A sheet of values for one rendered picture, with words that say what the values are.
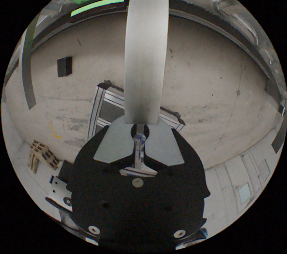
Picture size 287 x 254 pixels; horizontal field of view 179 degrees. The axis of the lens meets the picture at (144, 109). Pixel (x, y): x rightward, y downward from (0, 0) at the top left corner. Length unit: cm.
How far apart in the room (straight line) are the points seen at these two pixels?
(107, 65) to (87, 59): 24
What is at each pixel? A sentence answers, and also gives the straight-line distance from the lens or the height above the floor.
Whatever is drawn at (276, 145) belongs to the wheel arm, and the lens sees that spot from 24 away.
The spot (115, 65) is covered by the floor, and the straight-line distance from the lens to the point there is 98.
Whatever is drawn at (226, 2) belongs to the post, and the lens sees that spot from 34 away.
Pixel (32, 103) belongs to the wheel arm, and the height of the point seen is 84.
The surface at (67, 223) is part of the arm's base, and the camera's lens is 52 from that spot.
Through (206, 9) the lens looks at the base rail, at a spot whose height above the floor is 70.
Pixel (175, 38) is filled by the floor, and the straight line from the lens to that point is 99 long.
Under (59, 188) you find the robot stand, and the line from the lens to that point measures 35.
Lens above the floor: 94
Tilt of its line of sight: 60 degrees down
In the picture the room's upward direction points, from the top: 180 degrees clockwise
